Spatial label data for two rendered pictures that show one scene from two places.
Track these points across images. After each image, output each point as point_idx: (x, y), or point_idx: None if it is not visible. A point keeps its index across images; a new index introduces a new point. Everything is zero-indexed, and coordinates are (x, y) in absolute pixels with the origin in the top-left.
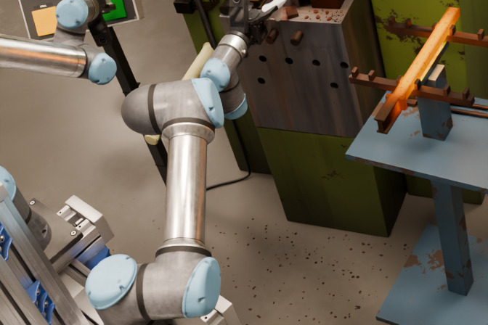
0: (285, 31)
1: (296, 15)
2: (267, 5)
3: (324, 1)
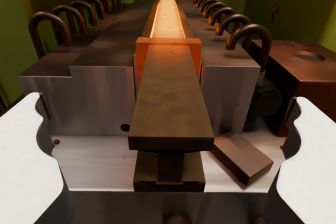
0: (218, 219)
1: (268, 169)
2: (309, 173)
3: (330, 117)
